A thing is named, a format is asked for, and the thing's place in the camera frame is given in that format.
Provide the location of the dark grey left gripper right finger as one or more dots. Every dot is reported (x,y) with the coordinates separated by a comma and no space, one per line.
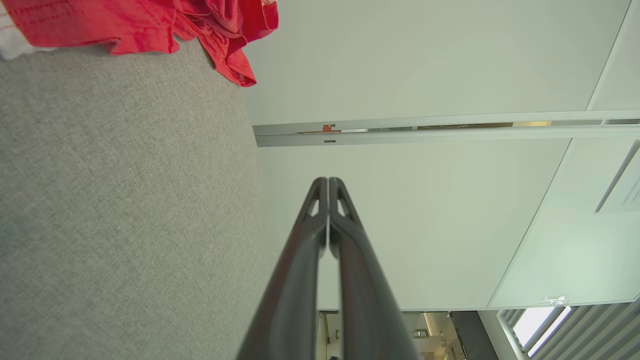
(365,300)

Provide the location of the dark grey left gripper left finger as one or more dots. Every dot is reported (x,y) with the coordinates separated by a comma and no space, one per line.
(295,290)

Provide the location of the red t-shirt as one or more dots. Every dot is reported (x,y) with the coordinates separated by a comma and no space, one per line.
(125,25)

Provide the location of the grey window blinds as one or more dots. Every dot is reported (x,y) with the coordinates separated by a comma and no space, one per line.
(590,335)

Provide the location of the grey metal partition post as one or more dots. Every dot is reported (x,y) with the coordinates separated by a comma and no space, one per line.
(450,135)

